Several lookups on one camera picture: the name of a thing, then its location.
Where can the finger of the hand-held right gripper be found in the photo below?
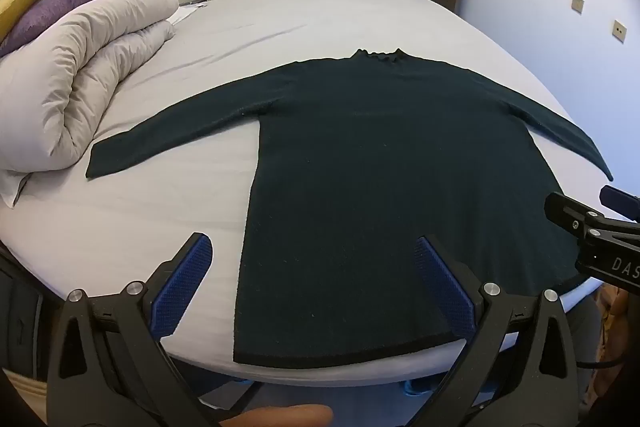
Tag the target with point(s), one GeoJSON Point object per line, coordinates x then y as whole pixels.
{"type": "Point", "coordinates": [620, 202]}
{"type": "Point", "coordinates": [565, 209]}

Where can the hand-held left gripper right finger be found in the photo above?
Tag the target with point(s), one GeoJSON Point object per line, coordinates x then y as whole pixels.
{"type": "Point", "coordinates": [445, 287]}

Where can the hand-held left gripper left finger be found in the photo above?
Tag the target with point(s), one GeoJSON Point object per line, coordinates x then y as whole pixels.
{"type": "Point", "coordinates": [186, 287]}

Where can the dark green sweater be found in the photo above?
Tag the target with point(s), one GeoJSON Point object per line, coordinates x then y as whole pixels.
{"type": "Point", "coordinates": [375, 157]}

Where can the dark bag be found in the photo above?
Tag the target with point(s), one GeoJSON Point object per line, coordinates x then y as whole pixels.
{"type": "Point", "coordinates": [20, 307]}

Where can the folded beige duvet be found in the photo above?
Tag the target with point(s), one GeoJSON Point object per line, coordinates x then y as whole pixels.
{"type": "Point", "coordinates": [100, 57]}

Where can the white papers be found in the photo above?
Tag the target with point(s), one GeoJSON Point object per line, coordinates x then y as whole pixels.
{"type": "Point", "coordinates": [187, 13]}

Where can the purple pillow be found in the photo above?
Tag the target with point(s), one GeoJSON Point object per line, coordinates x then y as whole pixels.
{"type": "Point", "coordinates": [55, 4]}

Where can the wall socket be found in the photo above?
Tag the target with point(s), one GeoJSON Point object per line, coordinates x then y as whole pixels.
{"type": "Point", "coordinates": [620, 31]}

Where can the wall switch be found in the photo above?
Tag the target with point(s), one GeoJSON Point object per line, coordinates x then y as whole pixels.
{"type": "Point", "coordinates": [578, 4]}

